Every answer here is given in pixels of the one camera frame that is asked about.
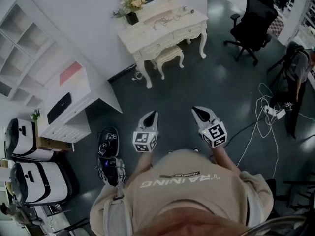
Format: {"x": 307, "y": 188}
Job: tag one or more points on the person's right forearm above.
{"x": 225, "y": 159}

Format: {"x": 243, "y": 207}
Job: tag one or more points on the pink flat box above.
{"x": 70, "y": 72}

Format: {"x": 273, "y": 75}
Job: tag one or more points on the black metal chair frame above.
{"x": 299, "y": 193}

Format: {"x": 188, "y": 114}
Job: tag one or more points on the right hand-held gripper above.
{"x": 214, "y": 134}

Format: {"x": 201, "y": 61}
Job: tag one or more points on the cream vanity table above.
{"x": 152, "y": 40}

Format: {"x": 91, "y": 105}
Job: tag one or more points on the artificial flower bouquet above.
{"x": 133, "y": 2}

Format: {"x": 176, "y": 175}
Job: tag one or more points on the cream padded stool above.
{"x": 169, "y": 54}

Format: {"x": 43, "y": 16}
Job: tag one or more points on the black keyboard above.
{"x": 59, "y": 108}

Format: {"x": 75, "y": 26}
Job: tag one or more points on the white machine with black band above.
{"x": 27, "y": 141}
{"x": 41, "y": 183}

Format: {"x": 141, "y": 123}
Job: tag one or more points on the white drawer desk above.
{"x": 73, "y": 99}

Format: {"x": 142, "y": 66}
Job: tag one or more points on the person's right shoe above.
{"x": 196, "y": 149}

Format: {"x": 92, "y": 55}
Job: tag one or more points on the white open bookshelf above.
{"x": 22, "y": 48}

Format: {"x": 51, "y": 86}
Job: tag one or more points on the black oval board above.
{"x": 108, "y": 141}

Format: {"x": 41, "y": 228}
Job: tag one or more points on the black square vase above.
{"x": 132, "y": 18}

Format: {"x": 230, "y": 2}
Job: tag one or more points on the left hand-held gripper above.
{"x": 145, "y": 141}

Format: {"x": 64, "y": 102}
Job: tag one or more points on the small green potted plant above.
{"x": 36, "y": 114}

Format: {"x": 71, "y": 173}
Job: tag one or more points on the brown cardboard box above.
{"x": 53, "y": 145}

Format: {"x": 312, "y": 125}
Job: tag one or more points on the person's beige shirt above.
{"x": 187, "y": 195}

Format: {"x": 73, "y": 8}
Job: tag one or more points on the person's left forearm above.
{"x": 145, "y": 159}

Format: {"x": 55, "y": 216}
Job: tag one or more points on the checkered mat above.
{"x": 276, "y": 26}

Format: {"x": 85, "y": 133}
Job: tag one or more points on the white extension socket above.
{"x": 270, "y": 110}
{"x": 280, "y": 114}

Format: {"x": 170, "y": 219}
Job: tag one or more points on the black mesh office chair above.
{"x": 256, "y": 23}

